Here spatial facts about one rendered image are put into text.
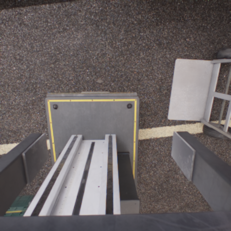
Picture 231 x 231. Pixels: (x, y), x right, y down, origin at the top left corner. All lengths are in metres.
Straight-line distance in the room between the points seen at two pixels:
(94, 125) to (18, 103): 0.81
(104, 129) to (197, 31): 1.14
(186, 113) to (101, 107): 0.86
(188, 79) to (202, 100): 0.25
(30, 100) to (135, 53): 1.04
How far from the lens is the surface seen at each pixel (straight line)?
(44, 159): 0.17
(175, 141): 0.16
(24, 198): 2.19
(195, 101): 1.75
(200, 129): 1.85
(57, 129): 1.35
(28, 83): 1.71
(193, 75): 1.70
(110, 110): 1.25
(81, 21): 1.60
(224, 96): 1.55
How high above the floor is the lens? 1.53
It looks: 75 degrees down
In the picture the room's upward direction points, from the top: 175 degrees clockwise
